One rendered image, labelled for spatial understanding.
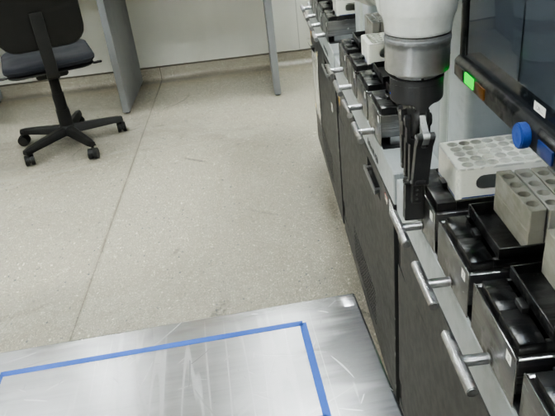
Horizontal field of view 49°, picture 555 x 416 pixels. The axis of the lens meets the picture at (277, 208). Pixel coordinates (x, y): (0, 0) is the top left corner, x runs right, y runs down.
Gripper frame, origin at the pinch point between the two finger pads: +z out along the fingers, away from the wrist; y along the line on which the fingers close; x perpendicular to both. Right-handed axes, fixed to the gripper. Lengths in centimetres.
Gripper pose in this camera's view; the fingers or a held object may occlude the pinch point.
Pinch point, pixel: (413, 198)
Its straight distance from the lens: 98.7
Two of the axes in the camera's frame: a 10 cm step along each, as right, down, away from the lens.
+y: -0.6, -4.9, 8.7
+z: 0.9, 8.7, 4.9
